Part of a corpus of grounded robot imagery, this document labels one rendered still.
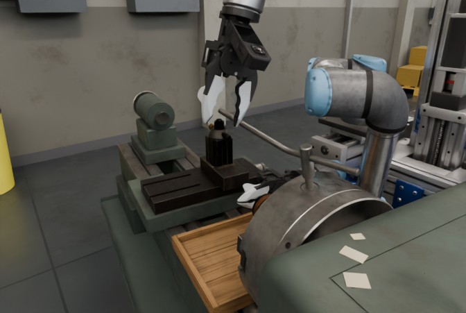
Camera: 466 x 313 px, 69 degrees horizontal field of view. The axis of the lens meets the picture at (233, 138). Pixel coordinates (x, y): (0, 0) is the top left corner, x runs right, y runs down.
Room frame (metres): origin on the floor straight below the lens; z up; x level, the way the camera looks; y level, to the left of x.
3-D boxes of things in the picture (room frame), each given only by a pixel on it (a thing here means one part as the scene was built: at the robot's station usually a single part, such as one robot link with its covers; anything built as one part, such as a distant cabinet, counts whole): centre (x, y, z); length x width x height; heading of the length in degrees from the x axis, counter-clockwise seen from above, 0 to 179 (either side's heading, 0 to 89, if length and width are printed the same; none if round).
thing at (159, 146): (1.62, 0.39, 1.01); 0.30 x 0.20 x 0.29; 28
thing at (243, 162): (1.11, 0.11, 0.95); 0.43 x 0.18 x 0.04; 118
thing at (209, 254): (0.80, -0.04, 0.88); 0.36 x 0.30 x 0.04; 118
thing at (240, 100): (0.65, -0.01, 1.37); 0.06 x 0.03 x 0.09; 28
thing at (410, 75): (6.85, -4.00, 0.41); 1.46 x 1.11 x 0.82; 125
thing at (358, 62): (1.19, -0.47, 1.33); 0.13 x 0.12 x 0.14; 77
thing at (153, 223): (1.17, 0.11, 0.89); 0.53 x 0.30 x 0.06; 118
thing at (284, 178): (0.85, -0.14, 1.08); 0.12 x 0.09 x 0.08; 118
